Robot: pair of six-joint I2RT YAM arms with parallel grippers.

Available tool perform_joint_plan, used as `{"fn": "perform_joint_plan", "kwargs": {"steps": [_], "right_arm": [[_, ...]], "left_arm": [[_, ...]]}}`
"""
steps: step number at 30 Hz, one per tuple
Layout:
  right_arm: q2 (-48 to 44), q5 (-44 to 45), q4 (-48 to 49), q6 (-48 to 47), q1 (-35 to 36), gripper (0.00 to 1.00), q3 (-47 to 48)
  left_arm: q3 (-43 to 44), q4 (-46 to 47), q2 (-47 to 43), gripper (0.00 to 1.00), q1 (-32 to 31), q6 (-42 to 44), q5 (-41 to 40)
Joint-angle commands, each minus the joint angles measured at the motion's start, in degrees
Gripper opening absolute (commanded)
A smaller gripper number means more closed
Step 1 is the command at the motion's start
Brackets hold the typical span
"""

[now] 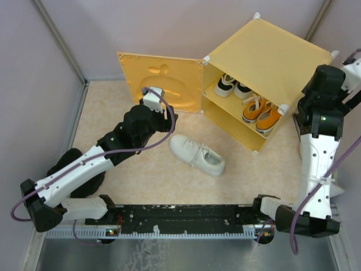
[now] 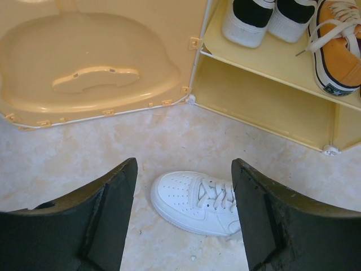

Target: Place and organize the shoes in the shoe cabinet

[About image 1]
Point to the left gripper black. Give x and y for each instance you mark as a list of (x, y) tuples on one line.
[(164, 121)]

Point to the yellow cabinet door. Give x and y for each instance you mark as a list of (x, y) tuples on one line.
[(179, 78)]

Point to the black white sneaker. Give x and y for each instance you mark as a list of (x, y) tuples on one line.
[(225, 85), (242, 91)]

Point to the orange sneaker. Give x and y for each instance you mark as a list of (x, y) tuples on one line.
[(267, 119), (255, 105)]

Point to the yellow shoe cabinet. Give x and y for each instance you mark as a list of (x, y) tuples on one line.
[(271, 62)]

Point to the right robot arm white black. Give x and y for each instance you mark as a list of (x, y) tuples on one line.
[(320, 119)]

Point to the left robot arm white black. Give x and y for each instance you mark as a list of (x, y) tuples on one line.
[(66, 192)]

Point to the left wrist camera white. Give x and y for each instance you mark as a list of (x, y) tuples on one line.
[(151, 98)]

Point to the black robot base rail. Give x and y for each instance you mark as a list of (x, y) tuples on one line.
[(175, 219)]

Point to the grey cable duct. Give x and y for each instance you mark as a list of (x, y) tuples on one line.
[(110, 233)]

